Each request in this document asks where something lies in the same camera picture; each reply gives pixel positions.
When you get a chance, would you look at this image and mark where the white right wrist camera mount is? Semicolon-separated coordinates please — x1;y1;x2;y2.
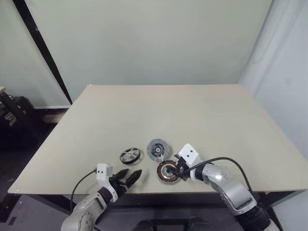
178;143;201;168

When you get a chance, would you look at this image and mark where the grey round motor lid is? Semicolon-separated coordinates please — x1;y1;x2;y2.
146;139;173;162

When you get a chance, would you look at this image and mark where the motor housing with copper windings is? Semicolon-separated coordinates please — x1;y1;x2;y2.
156;160;181;185

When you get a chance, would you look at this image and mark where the black spoked rotor ring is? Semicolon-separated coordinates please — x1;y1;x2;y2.
119;147;144;166

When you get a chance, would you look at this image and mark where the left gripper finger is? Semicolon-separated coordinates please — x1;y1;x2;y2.
116;168;130;183
126;169;143;189

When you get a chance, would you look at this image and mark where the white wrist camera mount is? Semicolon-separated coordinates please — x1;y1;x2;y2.
178;143;201;168
96;163;114;187

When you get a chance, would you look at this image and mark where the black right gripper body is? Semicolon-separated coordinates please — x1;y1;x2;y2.
179;162;193;183

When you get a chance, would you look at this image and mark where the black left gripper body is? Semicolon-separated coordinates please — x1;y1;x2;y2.
108;173;128;194

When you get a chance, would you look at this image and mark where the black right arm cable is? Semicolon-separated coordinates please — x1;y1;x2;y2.
186;157;263;210

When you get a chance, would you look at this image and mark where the black equipment case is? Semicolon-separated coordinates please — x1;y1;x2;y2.
0;94;37;150

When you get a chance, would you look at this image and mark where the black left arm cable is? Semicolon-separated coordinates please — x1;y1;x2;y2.
70;169;97;212

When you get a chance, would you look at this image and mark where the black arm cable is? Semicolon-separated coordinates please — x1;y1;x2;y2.
186;157;263;210
70;169;97;212

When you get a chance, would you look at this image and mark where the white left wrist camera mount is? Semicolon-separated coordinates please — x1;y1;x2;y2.
96;163;114;187

